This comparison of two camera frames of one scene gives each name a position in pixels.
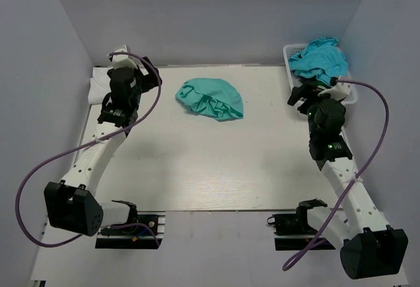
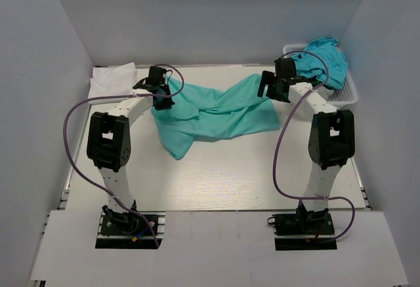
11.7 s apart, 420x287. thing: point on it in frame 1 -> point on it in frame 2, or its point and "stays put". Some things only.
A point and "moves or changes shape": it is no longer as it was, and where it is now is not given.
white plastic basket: (292, 50) stays put
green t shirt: (216, 98) moves or changes shape
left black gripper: (150, 81) -> (166, 106)
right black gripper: (306, 91) -> (268, 78)
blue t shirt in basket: (321, 59) stays put
